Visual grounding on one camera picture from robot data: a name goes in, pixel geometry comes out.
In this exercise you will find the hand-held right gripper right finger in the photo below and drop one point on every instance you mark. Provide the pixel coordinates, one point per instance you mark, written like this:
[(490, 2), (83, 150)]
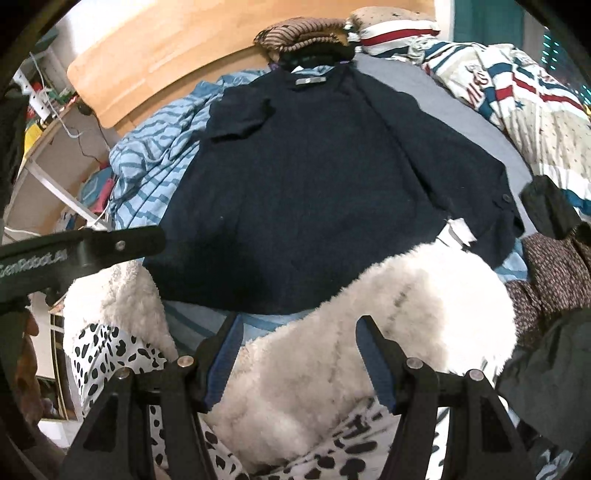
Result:
[(376, 364)]

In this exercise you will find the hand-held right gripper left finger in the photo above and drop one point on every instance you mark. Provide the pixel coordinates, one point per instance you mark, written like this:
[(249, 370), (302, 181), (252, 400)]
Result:
[(226, 364)]

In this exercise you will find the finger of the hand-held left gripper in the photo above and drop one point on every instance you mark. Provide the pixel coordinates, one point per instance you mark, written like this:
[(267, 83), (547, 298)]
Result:
[(134, 242)]

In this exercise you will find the navy button cardigan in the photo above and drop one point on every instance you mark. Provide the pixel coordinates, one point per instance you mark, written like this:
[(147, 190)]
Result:
[(314, 184)]

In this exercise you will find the white fleece spotted blanket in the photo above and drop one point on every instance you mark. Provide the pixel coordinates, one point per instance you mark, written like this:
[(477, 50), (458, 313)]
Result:
[(369, 332)]

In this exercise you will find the blue packet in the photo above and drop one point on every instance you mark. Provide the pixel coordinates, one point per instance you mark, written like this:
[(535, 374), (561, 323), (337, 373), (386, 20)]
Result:
[(97, 189)]

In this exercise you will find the blue striped bed sheet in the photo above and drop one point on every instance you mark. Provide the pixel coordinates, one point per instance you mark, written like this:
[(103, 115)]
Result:
[(147, 166)]

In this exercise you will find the black charger plug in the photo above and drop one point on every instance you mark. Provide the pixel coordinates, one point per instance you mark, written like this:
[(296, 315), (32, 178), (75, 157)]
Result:
[(84, 109)]

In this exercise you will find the dark green garment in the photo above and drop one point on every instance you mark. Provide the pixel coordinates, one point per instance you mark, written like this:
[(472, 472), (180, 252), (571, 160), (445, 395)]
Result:
[(549, 378)]

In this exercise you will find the wooden headboard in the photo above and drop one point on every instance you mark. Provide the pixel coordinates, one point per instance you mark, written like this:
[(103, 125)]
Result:
[(207, 46)]

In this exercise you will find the small black garment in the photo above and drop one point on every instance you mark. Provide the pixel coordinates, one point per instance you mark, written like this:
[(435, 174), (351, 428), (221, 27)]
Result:
[(549, 207)]

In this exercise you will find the black folded garment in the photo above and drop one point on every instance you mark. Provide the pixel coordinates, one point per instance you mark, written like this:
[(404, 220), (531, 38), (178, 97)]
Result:
[(318, 55)]

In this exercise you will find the brown striped folded garment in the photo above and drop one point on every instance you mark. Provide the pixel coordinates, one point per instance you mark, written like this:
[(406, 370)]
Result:
[(300, 32)]

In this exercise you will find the star striped quilt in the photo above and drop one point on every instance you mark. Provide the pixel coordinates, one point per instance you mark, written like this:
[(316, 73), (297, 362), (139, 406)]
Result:
[(517, 106)]

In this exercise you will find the star striped pillow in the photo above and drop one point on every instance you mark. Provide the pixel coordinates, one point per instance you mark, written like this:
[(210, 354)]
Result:
[(397, 32)]

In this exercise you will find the window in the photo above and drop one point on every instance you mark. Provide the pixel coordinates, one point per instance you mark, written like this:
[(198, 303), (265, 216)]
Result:
[(561, 64)]

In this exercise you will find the teal curtain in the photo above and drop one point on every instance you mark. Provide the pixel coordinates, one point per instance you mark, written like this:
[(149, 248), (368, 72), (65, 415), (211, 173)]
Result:
[(485, 21)]

